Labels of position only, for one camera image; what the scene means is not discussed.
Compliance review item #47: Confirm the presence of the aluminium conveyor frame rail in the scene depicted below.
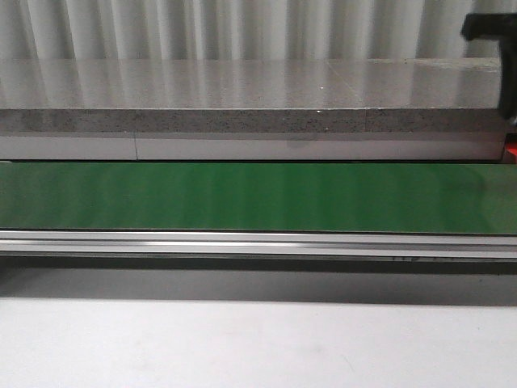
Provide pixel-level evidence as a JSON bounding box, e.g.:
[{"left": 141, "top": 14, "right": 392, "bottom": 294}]
[{"left": 1, "top": 230, "right": 516, "bottom": 260}]

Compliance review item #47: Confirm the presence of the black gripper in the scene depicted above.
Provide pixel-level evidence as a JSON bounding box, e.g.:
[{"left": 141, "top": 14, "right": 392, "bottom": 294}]
[{"left": 461, "top": 13, "right": 516, "bottom": 121}]

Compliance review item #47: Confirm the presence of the white corrugated curtain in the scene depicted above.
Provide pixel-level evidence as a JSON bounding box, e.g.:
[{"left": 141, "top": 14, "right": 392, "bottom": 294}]
[{"left": 1, "top": 1, "right": 516, "bottom": 60}]

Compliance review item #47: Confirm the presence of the grey stone countertop slab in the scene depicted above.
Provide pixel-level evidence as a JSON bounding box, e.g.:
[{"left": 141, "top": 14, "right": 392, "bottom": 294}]
[{"left": 1, "top": 59, "right": 511, "bottom": 134}]

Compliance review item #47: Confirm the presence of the green conveyor belt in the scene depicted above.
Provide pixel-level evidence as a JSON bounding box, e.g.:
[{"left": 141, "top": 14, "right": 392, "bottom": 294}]
[{"left": 1, "top": 162, "right": 516, "bottom": 234}]

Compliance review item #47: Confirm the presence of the red plastic tray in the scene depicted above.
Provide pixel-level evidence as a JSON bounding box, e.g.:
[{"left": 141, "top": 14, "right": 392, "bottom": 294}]
[{"left": 501, "top": 133, "right": 517, "bottom": 164}]

